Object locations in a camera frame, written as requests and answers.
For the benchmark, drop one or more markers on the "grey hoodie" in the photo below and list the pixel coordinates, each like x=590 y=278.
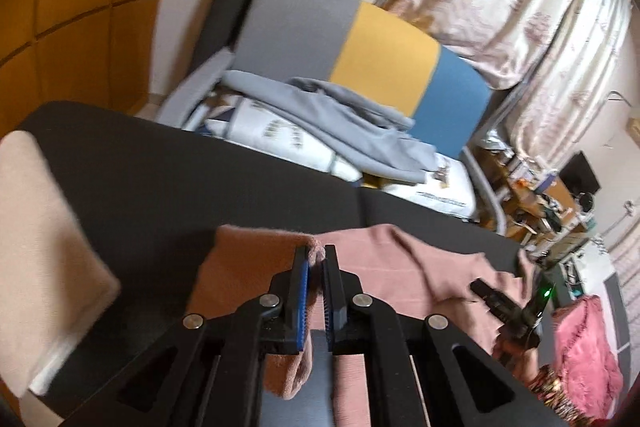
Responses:
x=340 y=127

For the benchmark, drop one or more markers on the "cluttered wooden desk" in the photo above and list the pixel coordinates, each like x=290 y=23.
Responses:
x=530 y=207

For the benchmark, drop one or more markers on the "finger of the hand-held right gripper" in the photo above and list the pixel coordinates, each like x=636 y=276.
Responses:
x=492 y=299

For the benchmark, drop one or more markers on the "grey metal tube frame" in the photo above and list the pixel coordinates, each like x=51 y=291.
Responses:
x=487 y=192

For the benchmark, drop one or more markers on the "beige folded cloth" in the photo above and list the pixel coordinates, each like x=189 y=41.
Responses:
x=45 y=257

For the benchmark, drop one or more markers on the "grey yellow blue sofa backrest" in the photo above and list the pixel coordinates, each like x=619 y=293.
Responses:
x=390 y=57

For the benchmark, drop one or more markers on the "magenta fuzzy garment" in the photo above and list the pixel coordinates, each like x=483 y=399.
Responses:
x=587 y=352

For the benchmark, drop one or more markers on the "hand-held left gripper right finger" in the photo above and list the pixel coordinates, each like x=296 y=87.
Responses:
x=327 y=297

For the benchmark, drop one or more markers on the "wooden wardrobe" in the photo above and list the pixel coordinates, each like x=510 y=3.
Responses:
x=65 y=7

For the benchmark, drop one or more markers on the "cream patterned curtain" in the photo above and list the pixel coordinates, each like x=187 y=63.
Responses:
x=525 y=7
x=625 y=254

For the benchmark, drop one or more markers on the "pink knit sweater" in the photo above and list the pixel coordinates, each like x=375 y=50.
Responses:
x=400 y=267

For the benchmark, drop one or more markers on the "black monitor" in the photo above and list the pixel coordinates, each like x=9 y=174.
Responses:
x=580 y=174

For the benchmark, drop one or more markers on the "person's right hand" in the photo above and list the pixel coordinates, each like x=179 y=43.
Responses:
x=512 y=354

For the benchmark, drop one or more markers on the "beige wall box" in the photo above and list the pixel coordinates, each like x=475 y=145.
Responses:
x=634 y=127

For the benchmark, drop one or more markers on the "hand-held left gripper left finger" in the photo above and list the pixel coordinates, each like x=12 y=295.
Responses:
x=300 y=292

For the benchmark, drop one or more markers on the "person's right forearm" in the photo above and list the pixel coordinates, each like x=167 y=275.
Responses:
x=547 y=387

